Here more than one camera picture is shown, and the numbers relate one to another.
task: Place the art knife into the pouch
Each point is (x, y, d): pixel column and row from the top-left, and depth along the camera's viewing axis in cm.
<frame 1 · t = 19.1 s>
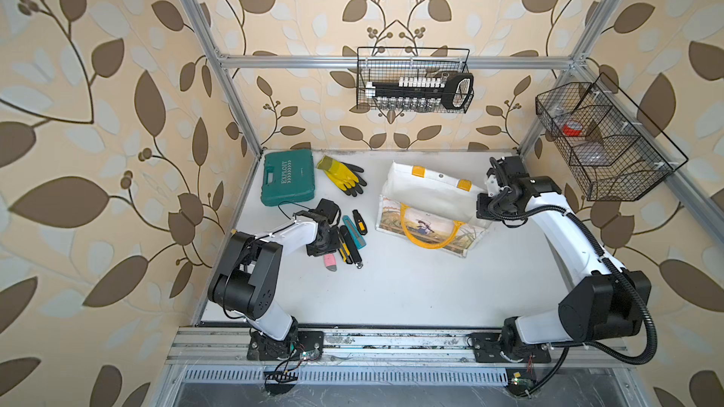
left hand: (327, 245, 92), fingers closed
right hand: (481, 212, 83), fingers closed
green plastic tool case: (287, 176, 108), point 5 cm above the table
yellow and grey work glove: (346, 177, 112), point 2 cm above the table
teal utility knife: (358, 237, 96), on the table
short black yellow utility knife: (360, 223, 100), on the table
pink utility knife: (330, 262, 91), on the table
long black utility knife: (353, 251, 94), on the table
yellow black utility knife: (344, 252, 93), point 2 cm above the table

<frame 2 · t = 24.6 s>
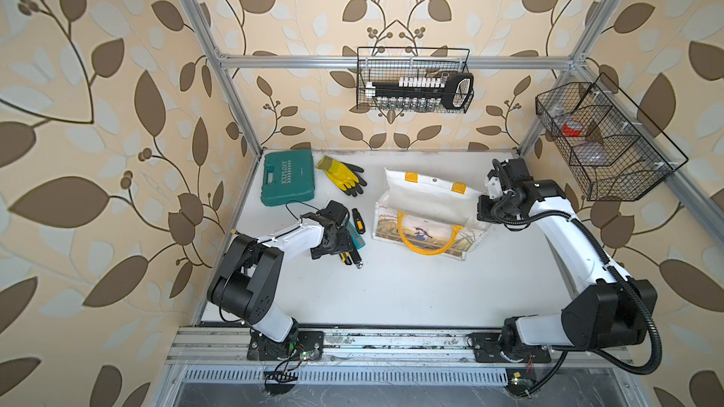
left hand: (334, 245, 92), fingers open
right hand: (480, 214, 82), fingers closed
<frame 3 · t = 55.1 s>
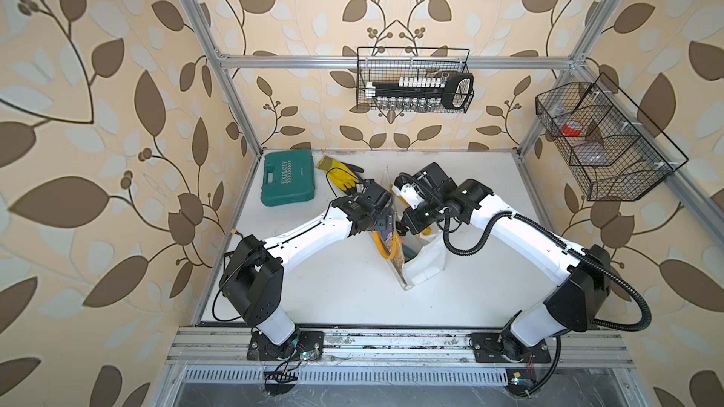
left hand: (374, 215, 86), fingers open
right hand: (403, 221, 79), fingers closed
white canvas pouch yellow handles: (416, 259, 70), point 21 cm above the table
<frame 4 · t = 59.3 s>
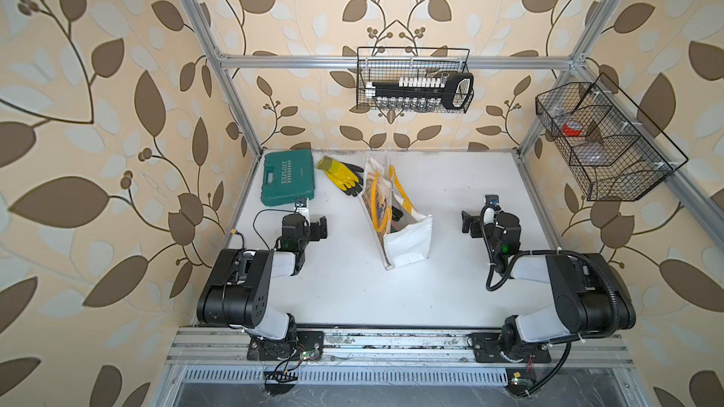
left hand: (305, 214, 94), fingers open
right hand: (479, 211, 94), fingers open
white canvas pouch yellow handles: (403, 234, 77), point 20 cm above the table
